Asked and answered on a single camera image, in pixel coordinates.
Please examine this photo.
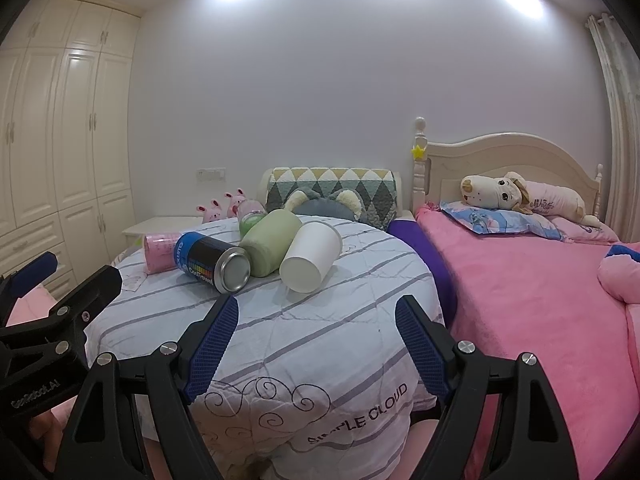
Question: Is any white nightstand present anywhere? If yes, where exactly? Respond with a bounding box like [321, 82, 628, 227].
[122, 216, 202, 246]

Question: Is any purple pillow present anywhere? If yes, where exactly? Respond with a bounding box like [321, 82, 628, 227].
[387, 219, 458, 328]

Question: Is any cream wardrobe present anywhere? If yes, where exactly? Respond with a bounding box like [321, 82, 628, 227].
[1, 0, 140, 298]

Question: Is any pink long pillow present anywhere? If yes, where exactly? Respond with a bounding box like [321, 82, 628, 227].
[522, 179, 622, 244]

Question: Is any dog plush toy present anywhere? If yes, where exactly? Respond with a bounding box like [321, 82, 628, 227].
[460, 171, 533, 214]

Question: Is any wall socket plate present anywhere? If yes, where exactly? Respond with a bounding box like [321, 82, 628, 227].
[196, 168, 226, 182]

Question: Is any white striped folded quilt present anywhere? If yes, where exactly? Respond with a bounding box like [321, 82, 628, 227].
[84, 213, 444, 480]

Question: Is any white paper cup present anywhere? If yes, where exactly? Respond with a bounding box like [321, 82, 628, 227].
[279, 221, 343, 294]

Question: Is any green pink patterned cup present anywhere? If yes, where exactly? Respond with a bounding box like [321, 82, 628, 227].
[236, 200, 266, 237]

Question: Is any cream bed headboard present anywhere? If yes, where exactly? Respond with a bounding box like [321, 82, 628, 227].
[409, 117, 603, 218]

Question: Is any plain green cup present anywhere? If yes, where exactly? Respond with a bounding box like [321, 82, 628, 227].
[240, 209, 303, 278]

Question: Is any pink plush cushion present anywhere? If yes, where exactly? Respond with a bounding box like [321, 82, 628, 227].
[598, 245, 640, 304]

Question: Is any pink pig plush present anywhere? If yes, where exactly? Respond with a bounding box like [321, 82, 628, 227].
[196, 200, 224, 223]
[226, 188, 262, 220]

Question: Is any blue black metal can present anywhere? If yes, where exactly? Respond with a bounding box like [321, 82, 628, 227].
[174, 232, 252, 294]

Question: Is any yellow star sticker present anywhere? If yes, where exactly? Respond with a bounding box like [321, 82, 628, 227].
[411, 144, 426, 160]

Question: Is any blue cartoon pillow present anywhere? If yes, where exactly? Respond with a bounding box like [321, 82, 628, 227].
[439, 202, 563, 240]

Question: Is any pink bed blanket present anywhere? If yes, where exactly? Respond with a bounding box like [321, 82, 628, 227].
[416, 207, 639, 479]

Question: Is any cream curtain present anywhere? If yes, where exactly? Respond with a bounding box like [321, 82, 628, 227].
[586, 13, 639, 242]

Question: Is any triangle pattern quilted cushion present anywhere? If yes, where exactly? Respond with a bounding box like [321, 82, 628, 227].
[257, 167, 406, 231]

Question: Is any grey bear plush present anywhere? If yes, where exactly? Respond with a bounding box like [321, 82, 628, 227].
[283, 188, 395, 230]

